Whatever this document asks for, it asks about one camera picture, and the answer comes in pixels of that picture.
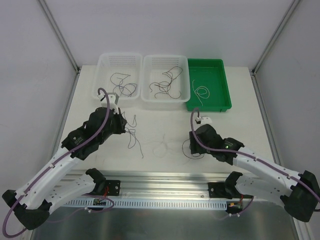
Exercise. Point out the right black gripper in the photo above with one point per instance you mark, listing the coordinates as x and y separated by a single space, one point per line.
194 146

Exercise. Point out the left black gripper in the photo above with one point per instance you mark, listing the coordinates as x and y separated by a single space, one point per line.
119 124

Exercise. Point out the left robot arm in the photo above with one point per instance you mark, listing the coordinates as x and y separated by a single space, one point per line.
33 203

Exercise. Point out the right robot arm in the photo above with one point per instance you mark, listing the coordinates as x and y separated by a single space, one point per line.
298 193

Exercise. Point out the green plastic tray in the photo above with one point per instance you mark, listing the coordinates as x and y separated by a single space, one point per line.
209 90

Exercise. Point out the left white mesh basket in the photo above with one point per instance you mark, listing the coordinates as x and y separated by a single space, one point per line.
119 73

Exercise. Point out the white mesh basket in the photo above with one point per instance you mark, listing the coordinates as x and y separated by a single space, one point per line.
165 83
119 73

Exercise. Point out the middle white mesh basket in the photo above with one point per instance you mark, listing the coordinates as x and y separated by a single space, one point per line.
165 83

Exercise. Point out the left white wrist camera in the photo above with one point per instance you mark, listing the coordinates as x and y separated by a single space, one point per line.
113 99

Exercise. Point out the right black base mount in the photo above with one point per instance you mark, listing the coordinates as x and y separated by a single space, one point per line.
217 190

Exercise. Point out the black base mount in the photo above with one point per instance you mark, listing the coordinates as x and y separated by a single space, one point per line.
112 187
217 190

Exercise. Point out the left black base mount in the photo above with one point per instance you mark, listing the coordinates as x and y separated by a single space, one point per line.
112 187

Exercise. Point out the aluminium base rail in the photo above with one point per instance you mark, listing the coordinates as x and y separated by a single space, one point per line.
164 185

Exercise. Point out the white slotted cable duct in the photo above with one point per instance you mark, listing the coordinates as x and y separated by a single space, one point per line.
174 204

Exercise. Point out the left aluminium frame post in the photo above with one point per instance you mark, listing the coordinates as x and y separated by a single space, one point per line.
58 34

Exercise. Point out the aluminium frame post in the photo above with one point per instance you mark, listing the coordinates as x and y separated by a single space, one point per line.
276 34
58 34

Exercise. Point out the right aluminium frame post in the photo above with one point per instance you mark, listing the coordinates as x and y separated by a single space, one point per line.
276 34

